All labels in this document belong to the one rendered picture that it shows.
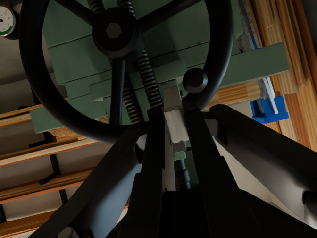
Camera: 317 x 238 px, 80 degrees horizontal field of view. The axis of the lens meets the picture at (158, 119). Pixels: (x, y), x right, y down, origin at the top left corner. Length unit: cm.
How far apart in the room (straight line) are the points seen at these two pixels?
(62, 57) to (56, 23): 8
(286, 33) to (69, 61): 165
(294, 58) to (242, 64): 140
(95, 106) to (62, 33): 18
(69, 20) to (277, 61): 47
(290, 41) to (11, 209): 410
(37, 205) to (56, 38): 334
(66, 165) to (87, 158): 35
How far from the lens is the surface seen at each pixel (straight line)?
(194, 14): 47
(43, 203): 366
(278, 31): 188
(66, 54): 52
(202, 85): 19
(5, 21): 54
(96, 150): 308
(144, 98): 34
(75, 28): 52
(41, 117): 55
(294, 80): 186
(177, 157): 56
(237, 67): 45
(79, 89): 49
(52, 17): 56
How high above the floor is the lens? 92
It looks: 3 degrees up
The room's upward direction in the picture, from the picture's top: 166 degrees clockwise
